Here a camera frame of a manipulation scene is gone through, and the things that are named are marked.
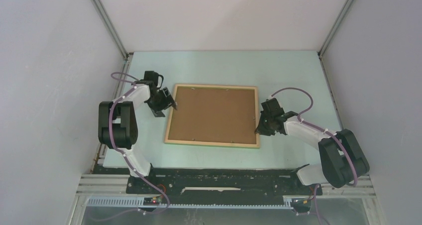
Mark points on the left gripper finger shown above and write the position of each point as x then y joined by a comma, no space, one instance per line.
168,100
157,112

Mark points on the aluminium corner post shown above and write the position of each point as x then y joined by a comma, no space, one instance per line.
335,27
101,10

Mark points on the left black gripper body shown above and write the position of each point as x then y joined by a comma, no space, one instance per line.
159,102

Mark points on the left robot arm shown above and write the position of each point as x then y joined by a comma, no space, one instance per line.
117,125

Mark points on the white cable duct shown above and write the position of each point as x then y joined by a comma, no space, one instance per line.
149,203

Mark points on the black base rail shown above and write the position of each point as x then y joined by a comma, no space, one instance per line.
223,186

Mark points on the brown backing board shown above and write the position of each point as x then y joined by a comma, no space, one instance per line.
212,114

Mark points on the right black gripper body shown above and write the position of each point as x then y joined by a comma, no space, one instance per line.
266,120

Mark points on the left aluminium corner post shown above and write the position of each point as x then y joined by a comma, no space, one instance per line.
101,10

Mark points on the right aluminium corner post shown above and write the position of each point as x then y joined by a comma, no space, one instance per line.
335,27

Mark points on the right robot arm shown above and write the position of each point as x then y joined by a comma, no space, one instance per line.
342,160

